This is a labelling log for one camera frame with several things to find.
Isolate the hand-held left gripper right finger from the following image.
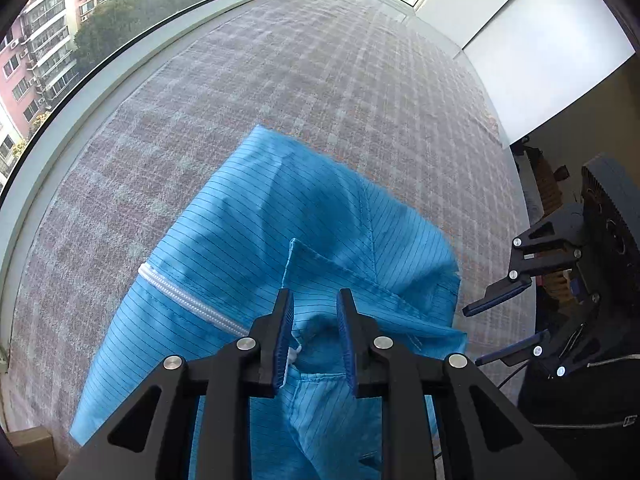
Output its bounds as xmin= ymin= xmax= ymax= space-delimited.
xmin=336 ymin=287 xmax=581 ymax=480

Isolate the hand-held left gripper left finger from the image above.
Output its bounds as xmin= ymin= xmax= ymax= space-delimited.
xmin=57 ymin=287 xmax=296 ymax=480

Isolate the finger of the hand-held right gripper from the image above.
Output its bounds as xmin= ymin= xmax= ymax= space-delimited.
xmin=474 ymin=330 xmax=571 ymax=380
xmin=461 ymin=202 xmax=586 ymax=319

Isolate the blue striped work coat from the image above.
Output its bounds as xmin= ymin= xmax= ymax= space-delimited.
xmin=69 ymin=124 xmax=468 ymax=480

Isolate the brown wooden cabinet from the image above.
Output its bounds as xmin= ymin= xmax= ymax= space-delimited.
xmin=510 ymin=135 xmax=586 ymax=223

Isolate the pink checked blanket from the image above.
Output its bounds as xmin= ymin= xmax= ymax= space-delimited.
xmin=7 ymin=0 xmax=538 ymax=461

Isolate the cardboard box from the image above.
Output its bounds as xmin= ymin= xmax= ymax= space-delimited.
xmin=4 ymin=426 xmax=57 ymax=480

